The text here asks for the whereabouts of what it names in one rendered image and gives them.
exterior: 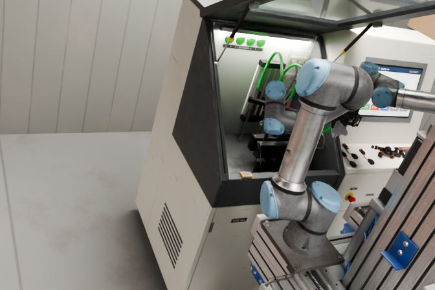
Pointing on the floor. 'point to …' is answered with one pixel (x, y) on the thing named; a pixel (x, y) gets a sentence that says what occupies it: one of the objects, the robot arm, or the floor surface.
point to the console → (410, 47)
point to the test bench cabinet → (178, 221)
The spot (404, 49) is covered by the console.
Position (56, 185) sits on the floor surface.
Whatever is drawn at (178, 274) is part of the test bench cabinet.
